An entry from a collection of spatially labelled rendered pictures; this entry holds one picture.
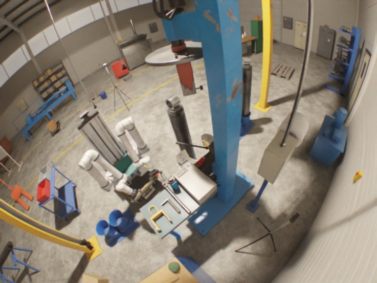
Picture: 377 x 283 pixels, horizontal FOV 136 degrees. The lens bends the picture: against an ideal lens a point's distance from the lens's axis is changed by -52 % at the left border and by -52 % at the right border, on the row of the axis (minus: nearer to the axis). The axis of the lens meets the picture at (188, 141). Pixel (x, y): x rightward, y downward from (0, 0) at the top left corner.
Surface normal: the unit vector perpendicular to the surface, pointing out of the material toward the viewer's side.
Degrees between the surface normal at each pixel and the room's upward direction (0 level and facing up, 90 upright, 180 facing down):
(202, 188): 0
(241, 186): 0
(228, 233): 0
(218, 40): 90
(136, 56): 90
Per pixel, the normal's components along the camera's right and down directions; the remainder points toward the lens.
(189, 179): -0.18, -0.66
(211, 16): -0.74, 0.58
